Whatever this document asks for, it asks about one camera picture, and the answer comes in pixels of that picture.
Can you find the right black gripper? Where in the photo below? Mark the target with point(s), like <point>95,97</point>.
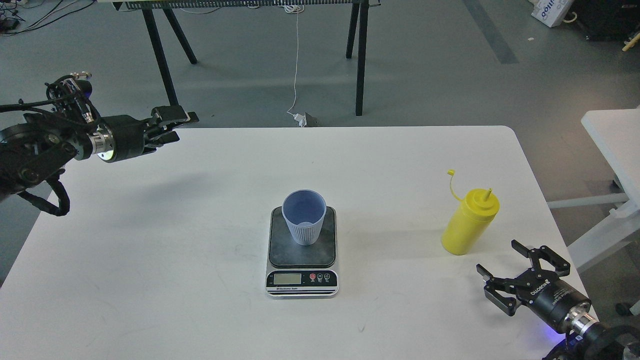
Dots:
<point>541,290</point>

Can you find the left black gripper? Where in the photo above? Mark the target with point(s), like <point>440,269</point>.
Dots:
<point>127,137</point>

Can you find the yellow squeeze bottle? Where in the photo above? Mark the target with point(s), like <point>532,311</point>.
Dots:
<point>474,213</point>

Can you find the blue ribbed plastic cup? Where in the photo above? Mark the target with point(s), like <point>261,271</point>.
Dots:
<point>304,212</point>

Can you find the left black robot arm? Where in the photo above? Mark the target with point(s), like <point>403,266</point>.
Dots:
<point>68,126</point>

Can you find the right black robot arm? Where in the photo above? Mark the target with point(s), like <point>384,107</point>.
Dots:
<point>590,339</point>

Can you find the digital kitchen scale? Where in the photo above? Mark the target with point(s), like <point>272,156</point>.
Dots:
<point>296,271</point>

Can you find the white power adapter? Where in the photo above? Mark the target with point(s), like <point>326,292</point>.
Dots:
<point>303,120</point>

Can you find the white cardboard box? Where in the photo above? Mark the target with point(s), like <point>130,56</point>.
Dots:
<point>551,12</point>

